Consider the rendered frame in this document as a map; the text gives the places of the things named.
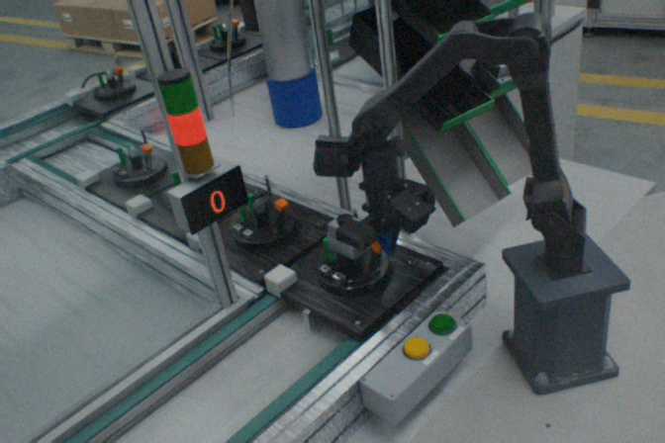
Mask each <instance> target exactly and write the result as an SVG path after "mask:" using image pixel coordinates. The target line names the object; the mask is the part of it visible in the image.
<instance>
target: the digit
mask: <svg viewBox="0 0 665 443"><path fill-rule="evenodd" d="M201 192H202V195H203V199H204V203H205V207H206V210H207V214H208V217H209V221H210V222H211V221H213V220H215V219H216V218H218V217H220V216H221V215H223V214H225V213H226V212H228V211H230V210H232V209H233V206H231V203H230V198H229V194H228V190H227V186H226V182H225V178H223V179H222V180H220V181H218V182H216V183H215V184H213V185H211V186H209V187H208V188H206V189H204V190H202V191H201Z"/></svg>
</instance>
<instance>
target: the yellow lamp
mask: <svg viewBox="0 0 665 443"><path fill-rule="evenodd" d="M176 146H177V149H178V153H179V156H180V159H181V163H182V167H183V171H184V172H185V173H188V174H199V173H203V172H206V171H208V170H210V169H211V168H212V167H213V166H214V158H213V154H212V150H211V147H210V144H209V140H208V136H207V137H206V138H205V139H204V140H203V141H201V142H199V143H195V144H192V145H179V144H177V143H176Z"/></svg>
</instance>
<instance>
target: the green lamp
mask: <svg viewBox="0 0 665 443"><path fill-rule="evenodd" d="M157 83H158V82H157ZM158 87H159V90H160V94H161V98H162V101H163V105H164V108H165V112H166V114H167V115H171V116H182V115H186V114H189V113H192V112H194V111H195V110H196V109H197V108H198V107H199V105H198V101H197V97H196V93H195V89H194V85H193V81H192V77H191V75H190V76H189V77H188V78H187V79H186V80H184V81H181V82H178V83H174V84H160V83H158Z"/></svg>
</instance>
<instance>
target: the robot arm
mask: <svg viewBox="0 0 665 443"><path fill-rule="evenodd" d="M551 39H552V27H551V24H550V22H549V21H548V19H546V18H545V16H544V17H543V15H542V14H540V13H535V12H525V14H522V15H520V16H518V17H517V18H497V19H491V20H483V21H462V22H458V23H457V24H455V25H453V26H452V28H451V31H450V32H449V33H448V34H447V35H446V36H445V37H444V38H443V39H442V40H441V41H440V42H439V43H438V44H437V45H436V46H435V47H434V48H433V49H432V50H430V51H429V52H428V53H427V54H426V56H424V57H423V58H422V59H421V60H420V61H419V62H418V63H417V64H416V65H415V66H414V67H413V68H412V69H411V70H409V71H408V72H407V73H406V74H405V75H404V76H403V77H402V78H401V79H400V80H399V81H398V82H396V83H395V84H393V85H392V87H389V88H386V89H384V90H382V91H380V92H379V93H377V94H376V95H374V96H373V97H371V98H369V99H368V100H367V101H366V102H365V103H364V104H363V106H362V107H361V109H360V111H359V112H358V114H357V115H356V117H355V118H354V120H353V123H351V132H350V134H349V136H328V135H319V137H318V138H317V140H316V150H315V158H314V170H315V173H316V175H317V176H319V177H342V178H350V177H352V175H354V173H355V172H358V171H359V169H360V165H361V166H362V174H363V181H362V182H361V183H359V189H361V190H363V191H365V196H366V203H365V204H364V205H362V211H364V212H366V213H368V215H369V216H367V217H366V218H365V219H363V220H362V221H356V220H352V219H349V220H348V221H346V222H345V223H343V224H342V225H340V226H339V227H338V228H337V229H336V230H335V236H336V239H337V240H339V241H341V243H344V244H346V245H348V246H351V247H354V248H356V249H358V250H361V251H363V250H365V249H366V248H367V247H369V246H370V245H371V244H373V243H374V241H375V240H377V243H378V244H379V245H380V247H381V248H382V250H383V251H384V252H385V254H386V255H388V256H391V255H392V254H393V253H395V250H396V246H397V241H398V237H399V234H400V231H401V228H403V229H404V230H405V231H406V232H408V233H415V232H416V231H417V230H418V229H419V228H421V227H422V226H423V225H426V224H427V222H428V217H429V215H430V214H432V213H434V212H435V211H436V208H435V204H436V200H435V194H434V192H433V191H432V190H431V189H430V188H429V187H428V185H426V184H422V183H419V182H416V181H413V180H410V179H406V180H404V179H401V178H399V170H398V159H397V156H404V155H405V153H406V151H407V149H408V147H409V144H408V143H407V142H406V141H404V140H402V139H400V138H399V136H398V135H396V136H395V138H392V139H386V138H387V137H388V136H389V134H390V133H391V132H392V131H393V130H394V129H395V128H396V126H397V125H398V123H399V122H400V120H401V119H402V118H403V116H404V115H405V113H406V112H407V111H408V109H409V108H410V107H412V106H413V105H414V104H415V103H416V102H417V101H418V100H419V99H420V98H421V97H422V96H423V95H424V94H425V93H426V92H427V91H429V90H430V88H431V87H432V86H434V85H435V84H436V83H437V82H438V81H439V80H440V79H441V78H442V77H444V76H445V75H446V74H447V73H448V72H449V71H450V70H451V69H452V68H454V67H455V66H456V65H457V64H458V63H460V62H462V61H463V58H472V59H476V60H480V62H482V61H484V63H488V64H491V65H504V64H506V65H507V68H508V70H509V73H510V75H511V78H512V79H513V81H514V83H515V84H516V86H517V88H518V90H519V92H520V94H519V96H520V97H521V104H522V116H523V122H524V128H525V138H526V142H527V148H528V154H529V160H531V162H530V168H532V176H533V178H528V177H526V178H525V182H524V188H523V194H522V199H523V203H524V206H525V208H526V217H525V220H526V221H528V220H530V223H531V226H533V227H534V229H535V230H538V231H540V232H541V233H542V236H543V238H544V241H545V246H544V253H542V254H538V255H536V256H535V259H536V260H537V261H538V263H539V264H540V265H541V266H542V268H543V269H544V270H545V272H546V273H547V274H548V276H549V278H550V279H551V280H552V281H557V280H562V279H567V278H571V277H575V276H579V275H585V274H589V273H592V267H591V266H590V265H589V263H588V262H587V261H586V260H584V259H583V256H584V243H585V230H587V209H585V208H584V207H583V206H582V204H581V203H579V202H578V201H577V200H576V199H575V198H574V197H573V194H572V191H571V188H570V185H569V182H568V179H567V177H566V175H565V174H564V172H563V170H562V168H561V165H560V163H561V161H560V159H559V152H557V149H558V144H556V137H555V129H554V126H556V124H554V122H553V115H552V108H551V100H550V92H549V83H548V72H549V68H550V56H551Z"/></svg>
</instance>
